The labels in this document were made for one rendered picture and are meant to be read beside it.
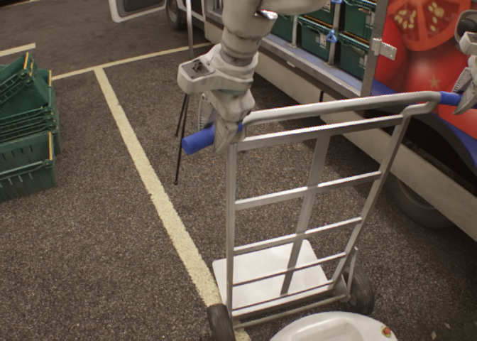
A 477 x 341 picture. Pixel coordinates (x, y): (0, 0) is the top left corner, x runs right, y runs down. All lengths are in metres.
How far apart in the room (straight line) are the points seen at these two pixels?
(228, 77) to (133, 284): 1.57
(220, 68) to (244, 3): 0.13
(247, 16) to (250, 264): 1.60
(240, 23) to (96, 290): 1.73
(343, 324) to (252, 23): 1.20
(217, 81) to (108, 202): 1.97
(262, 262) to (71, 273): 1.07
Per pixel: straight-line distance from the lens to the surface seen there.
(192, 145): 0.68
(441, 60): 1.84
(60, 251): 2.26
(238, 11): 0.46
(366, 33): 2.37
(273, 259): 1.95
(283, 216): 2.22
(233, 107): 0.58
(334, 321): 1.44
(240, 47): 0.51
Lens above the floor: 1.60
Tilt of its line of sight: 38 degrees down
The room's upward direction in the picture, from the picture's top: straight up
